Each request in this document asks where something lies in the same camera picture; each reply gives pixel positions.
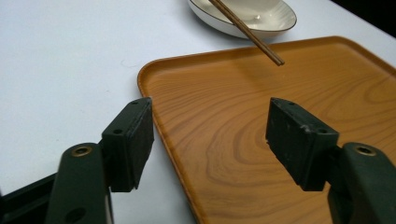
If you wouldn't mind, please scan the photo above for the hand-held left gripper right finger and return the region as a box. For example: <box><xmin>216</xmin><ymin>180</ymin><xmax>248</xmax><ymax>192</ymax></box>
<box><xmin>265</xmin><ymin>97</ymin><xmax>396</xmax><ymax>224</ymax></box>

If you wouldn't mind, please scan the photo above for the brown wooden chopstick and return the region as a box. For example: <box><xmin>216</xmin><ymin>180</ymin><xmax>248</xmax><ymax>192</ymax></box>
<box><xmin>207</xmin><ymin>0</ymin><xmax>282</xmax><ymax>67</ymax></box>
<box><xmin>212</xmin><ymin>0</ymin><xmax>286</xmax><ymax>66</ymax></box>

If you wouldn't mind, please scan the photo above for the white bowl with dark rim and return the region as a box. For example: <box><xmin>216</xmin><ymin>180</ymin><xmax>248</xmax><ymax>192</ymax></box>
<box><xmin>187</xmin><ymin>0</ymin><xmax>298</xmax><ymax>39</ymax></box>

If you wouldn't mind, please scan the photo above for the wood-grain brown tray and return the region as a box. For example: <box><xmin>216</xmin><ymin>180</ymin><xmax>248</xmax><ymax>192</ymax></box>
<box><xmin>136</xmin><ymin>35</ymin><xmax>396</xmax><ymax>224</ymax></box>

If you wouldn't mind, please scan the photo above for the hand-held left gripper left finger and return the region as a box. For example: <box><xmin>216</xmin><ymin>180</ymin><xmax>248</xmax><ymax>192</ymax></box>
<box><xmin>44</xmin><ymin>96</ymin><xmax>155</xmax><ymax>224</ymax></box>

